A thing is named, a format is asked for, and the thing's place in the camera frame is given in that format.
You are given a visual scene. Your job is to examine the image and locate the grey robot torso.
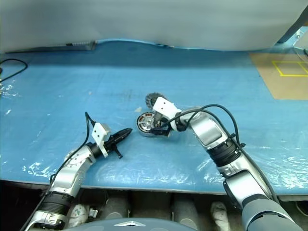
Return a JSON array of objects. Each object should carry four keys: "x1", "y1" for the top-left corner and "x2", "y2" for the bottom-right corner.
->
[{"x1": 72, "y1": 217, "x2": 244, "y2": 231}]

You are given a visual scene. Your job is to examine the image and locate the blue plastic table mat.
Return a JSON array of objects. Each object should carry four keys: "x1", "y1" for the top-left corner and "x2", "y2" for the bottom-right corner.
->
[{"x1": 0, "y1": 38, "x2": 308, "y2": 195}]

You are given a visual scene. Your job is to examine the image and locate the black toothed gear wheel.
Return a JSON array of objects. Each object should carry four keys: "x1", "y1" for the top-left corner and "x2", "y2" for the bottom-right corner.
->
[{"x1": 145, "y1": 92, "x2": 161, "y2": 113}]

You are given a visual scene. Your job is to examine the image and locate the brown cardboard sheet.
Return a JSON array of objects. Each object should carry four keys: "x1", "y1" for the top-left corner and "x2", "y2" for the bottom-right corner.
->
[{"x1": 249, "y1": 52, "x2": 308, "y2": 100}]

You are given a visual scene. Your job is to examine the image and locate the blue metal frame post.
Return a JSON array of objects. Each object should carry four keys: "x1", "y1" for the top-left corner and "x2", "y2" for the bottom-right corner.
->
[{"x1": 276, "y1": 0, "x2": 308, "y2": 44}]

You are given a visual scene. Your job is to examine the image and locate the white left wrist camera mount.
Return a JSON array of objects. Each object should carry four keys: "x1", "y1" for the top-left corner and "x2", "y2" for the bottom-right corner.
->
[{"x1": 92, "y1": 122, "x2": 112, "y2": 159}]

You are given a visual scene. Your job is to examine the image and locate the silver spoked motor rotor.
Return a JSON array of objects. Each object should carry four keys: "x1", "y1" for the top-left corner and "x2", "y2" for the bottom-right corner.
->
[{"x1": 138, "y1": 113, "x2": 157, "y2": 134}]

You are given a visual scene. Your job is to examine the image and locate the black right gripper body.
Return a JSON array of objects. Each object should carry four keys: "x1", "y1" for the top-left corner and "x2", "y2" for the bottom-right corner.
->
[{"x1": 160, "y1": 119, "x2": 176, "y2": 136}]

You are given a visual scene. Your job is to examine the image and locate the yellow tape square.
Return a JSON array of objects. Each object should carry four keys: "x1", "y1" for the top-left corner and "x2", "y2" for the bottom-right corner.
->
[{"x1": 272, "y1": 60, "x2": 308, "y2": 77}]

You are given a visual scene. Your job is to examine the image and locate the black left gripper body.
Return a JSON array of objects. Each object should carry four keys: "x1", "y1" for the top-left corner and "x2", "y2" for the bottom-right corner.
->
[{"x1": 102, "y1": 135, "x2": 119, "y2": 154}]

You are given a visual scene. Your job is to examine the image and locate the silver motor housing copper coils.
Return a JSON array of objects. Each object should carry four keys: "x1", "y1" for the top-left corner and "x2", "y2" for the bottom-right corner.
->
[{"x1": 136, "y1": 112, "x2": 170, "y2": 139}]

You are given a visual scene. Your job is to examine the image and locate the white backdrop sheet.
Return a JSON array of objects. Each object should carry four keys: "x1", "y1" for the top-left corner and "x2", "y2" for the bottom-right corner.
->
[{"x1": 0, "y1": 0, "x2": 308, "y2": 54}]

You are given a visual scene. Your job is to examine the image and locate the black cable on table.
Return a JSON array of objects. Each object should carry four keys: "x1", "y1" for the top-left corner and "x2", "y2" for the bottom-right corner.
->
[{"x1": 0, "y1": 59, "x2": 28, "y2": 82}]

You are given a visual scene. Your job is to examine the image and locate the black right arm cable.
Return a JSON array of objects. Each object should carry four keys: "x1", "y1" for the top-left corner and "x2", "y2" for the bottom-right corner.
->
[{"x1": 160, "y1": 103, "x2": 281, "y2": 205}]

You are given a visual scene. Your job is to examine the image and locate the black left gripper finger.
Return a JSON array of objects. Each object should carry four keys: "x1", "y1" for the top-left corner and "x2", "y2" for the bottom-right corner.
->
[
  {"x1": 113, "y1": 147, "x2": 124, "y2": 160},
  {"x1": 111, "y1": 128, "x2": 133, "y2": 144}
]

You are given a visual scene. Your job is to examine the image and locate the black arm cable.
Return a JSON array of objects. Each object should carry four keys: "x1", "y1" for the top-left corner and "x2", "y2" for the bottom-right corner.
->
[
  {"x1": 160, "y1": 103, "x2": 281, "y2": 205},
  {"x1": 49, "y1": 112, "x2": 102, "y2": 185}
]

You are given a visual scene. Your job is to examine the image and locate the dark grey rounded shape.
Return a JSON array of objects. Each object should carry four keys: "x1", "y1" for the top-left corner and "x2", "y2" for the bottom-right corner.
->
[
  {"x1": 104, "y1": 191, "x2": 132, "y2": 219},
  {"x1": 173, "y1": 193, "x2": 202, "y2": 226}
]

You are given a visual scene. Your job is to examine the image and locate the white crumpled object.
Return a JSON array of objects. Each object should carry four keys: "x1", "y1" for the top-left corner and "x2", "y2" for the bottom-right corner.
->
[
  {"x1": 210, "y1": 201, "x2": 228, "y2": 230},
  {"x1": 71, "y1": 204, "x2": 89, "y2": 226}
]

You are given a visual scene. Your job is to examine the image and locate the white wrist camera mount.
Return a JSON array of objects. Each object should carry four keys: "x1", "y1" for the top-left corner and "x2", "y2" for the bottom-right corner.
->
[
  {"x1": 92, "y1": 122, "x2": 112, "y2": 159},
  {"x1": 152, "y1": 97, "x2": 183, "y2": 122}
]

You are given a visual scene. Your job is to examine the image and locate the grey metal rail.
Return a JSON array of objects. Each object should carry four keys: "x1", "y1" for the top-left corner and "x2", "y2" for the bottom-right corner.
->
[{"x1": 65, "y1": 40, "x2": 99, "y2": 51}]

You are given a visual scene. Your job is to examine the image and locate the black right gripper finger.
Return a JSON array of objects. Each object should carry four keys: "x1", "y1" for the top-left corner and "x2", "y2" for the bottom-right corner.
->
[
  {"x1": 154, "y1": 113, "x2": 164, "y2": 128},
  {"x1": 151, "y1": 128, "x2": 170, "y2": 137}
]

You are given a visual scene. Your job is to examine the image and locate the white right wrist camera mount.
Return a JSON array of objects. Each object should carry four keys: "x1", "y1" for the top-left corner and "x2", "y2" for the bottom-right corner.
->
[{"x1": 152, "y1": 97, "x2": 183, "y2": 122}]

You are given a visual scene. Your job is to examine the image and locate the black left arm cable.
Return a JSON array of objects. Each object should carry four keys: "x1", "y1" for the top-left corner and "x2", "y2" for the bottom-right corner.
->
[{"x1": 49, "y1": 112, "x2": 102, "y2": 185}]

